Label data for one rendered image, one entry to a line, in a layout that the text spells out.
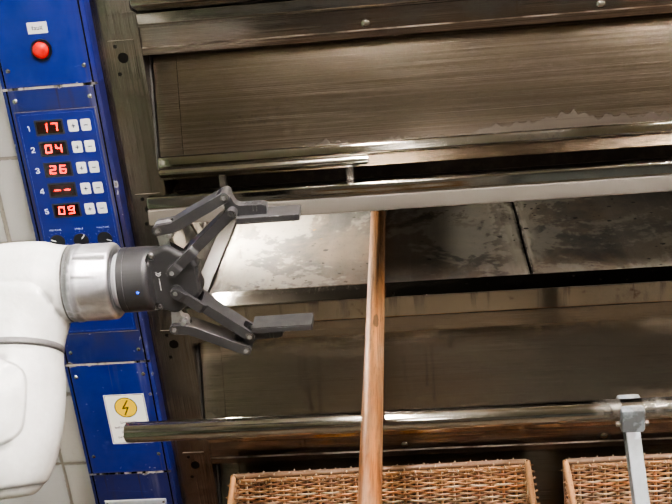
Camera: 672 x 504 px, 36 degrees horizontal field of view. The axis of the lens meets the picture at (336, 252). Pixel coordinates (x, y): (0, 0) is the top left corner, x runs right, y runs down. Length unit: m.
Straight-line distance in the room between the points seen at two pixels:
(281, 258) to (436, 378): 0.38
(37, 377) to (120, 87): 0.68
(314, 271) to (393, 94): 0.41
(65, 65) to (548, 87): 0.76
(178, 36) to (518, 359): 0.81
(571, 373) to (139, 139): 0.85
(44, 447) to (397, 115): 0.80
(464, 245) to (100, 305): 0.96
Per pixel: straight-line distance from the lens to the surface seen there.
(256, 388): 1.91
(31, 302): 1.20
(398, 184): 1.58
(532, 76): 1.69
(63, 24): 1.71
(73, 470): 2.10
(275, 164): 1.62
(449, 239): 2.02
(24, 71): 1.75
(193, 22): 1.69
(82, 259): 1.20
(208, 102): 1.72
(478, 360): 1.88
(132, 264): 1.19
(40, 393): 1.18
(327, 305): 1.82
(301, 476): 1.96
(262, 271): 1.96
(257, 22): 1.67
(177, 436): 1.54
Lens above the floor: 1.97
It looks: 23 degrees down
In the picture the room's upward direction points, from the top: 6 degrees counter-clockwise
